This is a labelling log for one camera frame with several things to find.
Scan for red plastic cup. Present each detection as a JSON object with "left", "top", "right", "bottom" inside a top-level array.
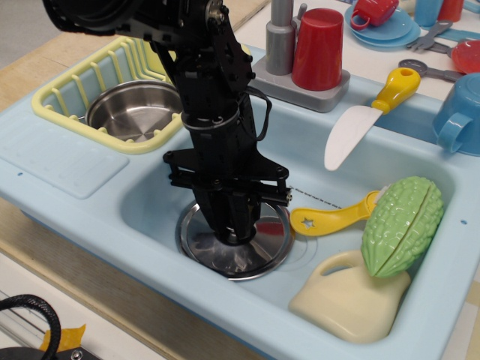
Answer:
[{"left": 292, "top": 8, "right": 344, "bottom": 92}]

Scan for red cup top right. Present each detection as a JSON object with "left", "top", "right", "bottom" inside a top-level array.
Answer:
[{"left": 437, "top": 0, "right": 464, "bottom": 23}]

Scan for grey toy faucet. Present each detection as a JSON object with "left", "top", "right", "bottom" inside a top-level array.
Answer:
[{"left": 251, "top": 1, "right": 350, "bottom": 113}]

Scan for red plastic mug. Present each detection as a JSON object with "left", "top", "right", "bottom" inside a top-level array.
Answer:
[{"left": 350, "top": 0, "right": 399, "bottom": 31}]

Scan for yellow tape piece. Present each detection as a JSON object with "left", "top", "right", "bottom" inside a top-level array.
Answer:
[{"left": 39, "top": 325, "right": 86, "bottom": 353}]

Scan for round steel pot lid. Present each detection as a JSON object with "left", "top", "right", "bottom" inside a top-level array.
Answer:
[{"left": 175, "top": 202, "right": 294, "bottom": 281}]

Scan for green toy bitter gourd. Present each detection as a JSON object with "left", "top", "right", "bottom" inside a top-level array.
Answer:
[{"left": 361, "top": 176, "right": 444, "bottom": 278}]

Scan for stacked blue plastic plates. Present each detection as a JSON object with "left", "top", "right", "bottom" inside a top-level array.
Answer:
[{"left": 344, "top": 6, "right": 421, "bottom": 50}]

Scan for grey toy fork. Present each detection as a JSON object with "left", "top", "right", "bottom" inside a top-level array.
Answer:
[{"left": 406, "top": 20, "right": 453, "bottom": 55}]

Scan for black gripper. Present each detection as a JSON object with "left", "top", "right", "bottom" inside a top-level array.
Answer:
[{"left": 163, "top": 119, "right": 291, "bottom": 244}]

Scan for black braided cable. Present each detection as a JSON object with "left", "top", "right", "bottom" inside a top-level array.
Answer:
[{"left": 0, "top": 294, "right": 62, "bottom": 360}]

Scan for steel pot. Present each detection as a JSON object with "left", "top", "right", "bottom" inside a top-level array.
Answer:
[{"left": 85, "top": 79, "right": 182, "bottom": 143}]

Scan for toy knife yellow handle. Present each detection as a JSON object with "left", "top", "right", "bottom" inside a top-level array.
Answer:
[{"left": 324, "top": 67, "right": 421, "bottom": 171}]

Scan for blue plastic mug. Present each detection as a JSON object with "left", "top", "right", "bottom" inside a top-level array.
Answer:
[{"left": 433, "top": 73, "right": 479, "bottom": 157}]

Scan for blue plastic cup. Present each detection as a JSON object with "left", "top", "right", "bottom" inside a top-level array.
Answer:
[{"left": 414, "top": 0, "right": 443, "bottom": 27}]

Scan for cream toy detergent bottle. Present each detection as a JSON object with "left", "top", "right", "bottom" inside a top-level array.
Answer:
[{"left": 288, "top": 250, "right": 411, "bottom": 344}]

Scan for yellow toy dish brush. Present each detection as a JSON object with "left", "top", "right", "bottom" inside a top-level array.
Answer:
[{"left": 289, "top": 185, "right": 389, "bottom": 237}]

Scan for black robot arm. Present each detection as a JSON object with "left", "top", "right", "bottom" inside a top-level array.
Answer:
[{"left": 43, "top": 1, "right": 290, "bottom": 244}]

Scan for grey toy spoon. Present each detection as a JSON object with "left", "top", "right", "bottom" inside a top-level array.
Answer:
[{"left": 398, "top": 59, "right": 464, "bottom": 83}]

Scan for light blue toy sink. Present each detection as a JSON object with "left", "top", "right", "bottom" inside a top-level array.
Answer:
[{"left": 1, "top": 76, "right": 479, "bottom": 359}]

